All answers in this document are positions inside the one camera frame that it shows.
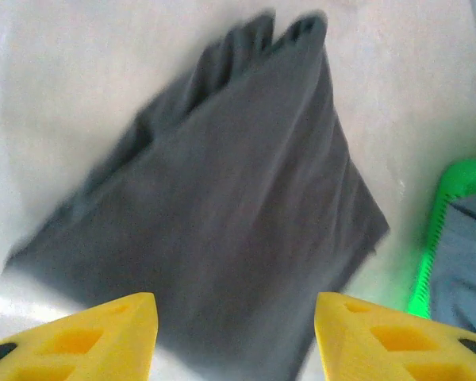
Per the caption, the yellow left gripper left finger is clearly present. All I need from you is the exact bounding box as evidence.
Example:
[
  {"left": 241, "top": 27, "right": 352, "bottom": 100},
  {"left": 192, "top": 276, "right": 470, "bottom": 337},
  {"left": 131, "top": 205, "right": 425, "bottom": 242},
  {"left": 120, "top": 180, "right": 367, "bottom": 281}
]
[{"left": 0, "top": 292, "right": 159, "bottom": 381}]

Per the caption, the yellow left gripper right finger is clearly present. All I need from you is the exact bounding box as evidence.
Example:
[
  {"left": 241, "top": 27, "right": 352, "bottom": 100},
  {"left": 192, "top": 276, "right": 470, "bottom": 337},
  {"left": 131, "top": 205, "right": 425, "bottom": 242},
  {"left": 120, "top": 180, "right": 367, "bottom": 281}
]
[{"left": 314, "top": 292, "right": 476, "bottom": 381}]

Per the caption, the dark charcoal t-shirt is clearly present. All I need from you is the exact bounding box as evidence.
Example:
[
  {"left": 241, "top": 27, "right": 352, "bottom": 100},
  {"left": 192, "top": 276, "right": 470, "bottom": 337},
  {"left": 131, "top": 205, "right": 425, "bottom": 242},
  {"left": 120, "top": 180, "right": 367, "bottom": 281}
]
[{"left": 2, "top": 10, "right": 392, "bottom": 381}]

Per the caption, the crumpled blue-grey t-shirt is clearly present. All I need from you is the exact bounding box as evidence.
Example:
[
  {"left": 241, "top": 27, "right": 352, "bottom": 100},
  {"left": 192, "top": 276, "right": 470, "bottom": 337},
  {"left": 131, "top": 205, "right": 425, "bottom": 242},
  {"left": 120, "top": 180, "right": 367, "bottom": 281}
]
[{"left": 428, "top": 194, "right": 476, "bottom": 342}]

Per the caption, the green plastic basket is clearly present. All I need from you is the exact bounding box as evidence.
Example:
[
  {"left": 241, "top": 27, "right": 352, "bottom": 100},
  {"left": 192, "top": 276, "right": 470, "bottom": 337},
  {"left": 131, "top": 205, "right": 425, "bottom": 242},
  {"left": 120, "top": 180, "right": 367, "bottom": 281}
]
[{"left": 406, "top": 154, "right": 476, "bottom": 322}]

